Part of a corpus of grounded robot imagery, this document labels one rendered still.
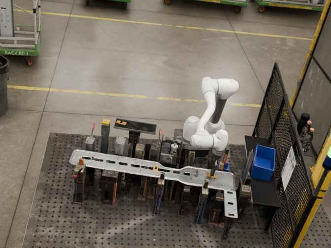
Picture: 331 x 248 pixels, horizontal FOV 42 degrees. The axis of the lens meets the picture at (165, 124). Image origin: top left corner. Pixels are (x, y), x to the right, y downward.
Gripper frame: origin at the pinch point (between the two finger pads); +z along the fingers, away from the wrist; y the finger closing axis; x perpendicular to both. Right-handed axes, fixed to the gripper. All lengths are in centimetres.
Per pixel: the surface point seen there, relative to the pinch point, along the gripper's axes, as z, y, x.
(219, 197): 8.5, 19.8, 7.4
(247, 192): 0.9, 16.8, 28.0
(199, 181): 6.5, 7.3, -9.5
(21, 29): 79, -369, -296
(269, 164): 3, -26, 52
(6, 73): 46, -176, -244
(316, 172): -54, 49, 58
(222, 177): 6.5, -2.6, 9.9
